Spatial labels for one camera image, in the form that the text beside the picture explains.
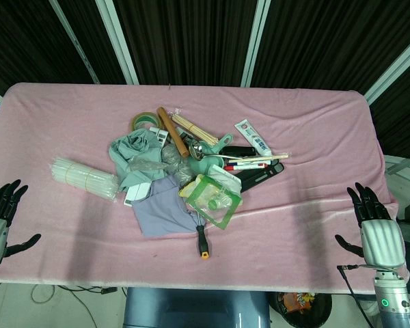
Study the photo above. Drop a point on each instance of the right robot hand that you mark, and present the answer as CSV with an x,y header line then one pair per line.
x,y
379,235

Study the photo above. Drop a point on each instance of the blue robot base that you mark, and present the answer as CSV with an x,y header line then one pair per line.
x,y
194,307

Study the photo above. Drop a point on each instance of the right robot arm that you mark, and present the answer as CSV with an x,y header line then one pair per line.
x,y
393,300

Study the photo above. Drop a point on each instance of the green-packaged item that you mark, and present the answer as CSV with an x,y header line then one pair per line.
x,y
212,203

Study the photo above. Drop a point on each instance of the pink tablecloth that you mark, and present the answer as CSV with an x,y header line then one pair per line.
x,y
89,239

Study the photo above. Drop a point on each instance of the bundle of white straws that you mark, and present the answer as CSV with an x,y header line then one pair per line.
x,y
83,178

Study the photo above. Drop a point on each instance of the black trash bin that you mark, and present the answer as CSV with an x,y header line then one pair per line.
x,y
302,307

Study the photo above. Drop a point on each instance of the wooden chopstick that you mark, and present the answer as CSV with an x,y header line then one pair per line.
x,y
259,158

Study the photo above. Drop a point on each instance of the white card box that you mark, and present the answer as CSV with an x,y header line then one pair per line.
x,y
138,193

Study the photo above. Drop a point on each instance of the red white pens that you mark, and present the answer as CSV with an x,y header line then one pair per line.
x,y
246,166

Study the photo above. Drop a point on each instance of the sage green cloth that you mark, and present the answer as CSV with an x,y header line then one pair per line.
x,y
136,153

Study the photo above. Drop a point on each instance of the white toothpaste tube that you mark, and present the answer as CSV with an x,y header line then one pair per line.
x,y
254,136

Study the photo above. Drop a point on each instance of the clear plastic bag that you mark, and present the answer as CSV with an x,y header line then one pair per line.
x,y
147,165

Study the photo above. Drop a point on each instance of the white zip pouch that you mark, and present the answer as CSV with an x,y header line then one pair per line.
x,y
225,178

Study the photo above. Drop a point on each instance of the black case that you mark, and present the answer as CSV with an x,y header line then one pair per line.
x,y
237,151

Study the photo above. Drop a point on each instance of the lavender cloth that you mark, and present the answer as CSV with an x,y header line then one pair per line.
x,y
162,212

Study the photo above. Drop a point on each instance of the green tape roll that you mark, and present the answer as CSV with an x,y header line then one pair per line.
x,y
144,119

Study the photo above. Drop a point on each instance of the mint green plastic scoop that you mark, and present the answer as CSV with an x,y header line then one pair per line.
x,y
208,160

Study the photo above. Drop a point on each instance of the metal ladle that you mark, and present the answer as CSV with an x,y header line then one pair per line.
x,y
208,153

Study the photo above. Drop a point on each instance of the grey mesh sponge balls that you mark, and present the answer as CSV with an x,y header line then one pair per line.
x,y
177,164

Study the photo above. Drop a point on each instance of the wooden rolling pin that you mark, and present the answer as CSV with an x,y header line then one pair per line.
x,y
172,131

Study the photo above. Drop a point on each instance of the bundle of bamboo skewers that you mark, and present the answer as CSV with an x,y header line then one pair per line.
x,y
194,130

